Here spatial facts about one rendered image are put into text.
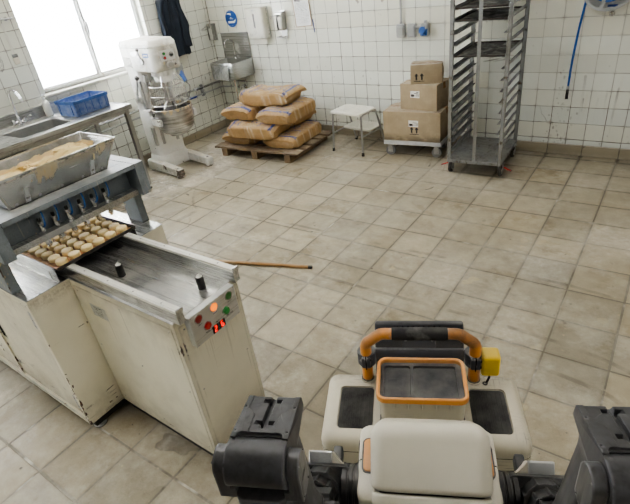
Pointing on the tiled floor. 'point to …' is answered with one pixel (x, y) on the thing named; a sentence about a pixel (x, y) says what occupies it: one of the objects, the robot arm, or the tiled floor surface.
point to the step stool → (357, 121)
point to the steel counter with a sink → (43, 130)
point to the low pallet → (274, 148)
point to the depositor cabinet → (54, 333)
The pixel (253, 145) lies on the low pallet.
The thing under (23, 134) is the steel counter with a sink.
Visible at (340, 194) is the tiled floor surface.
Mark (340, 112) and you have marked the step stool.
